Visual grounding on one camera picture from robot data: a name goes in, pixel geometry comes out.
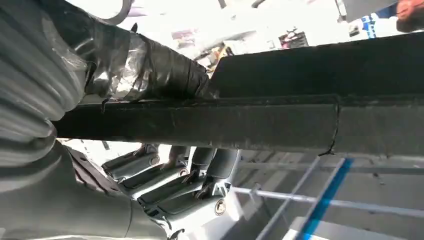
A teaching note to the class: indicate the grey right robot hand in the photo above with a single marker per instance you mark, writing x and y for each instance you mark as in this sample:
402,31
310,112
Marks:
66,205

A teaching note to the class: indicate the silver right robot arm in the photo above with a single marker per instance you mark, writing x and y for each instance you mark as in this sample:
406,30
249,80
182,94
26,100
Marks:
26,82

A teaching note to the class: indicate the blue metal shelf rack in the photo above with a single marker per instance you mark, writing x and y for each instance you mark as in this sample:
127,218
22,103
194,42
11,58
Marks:
326,195

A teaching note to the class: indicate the person's hand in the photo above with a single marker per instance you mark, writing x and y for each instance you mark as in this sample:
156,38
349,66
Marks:
410,13

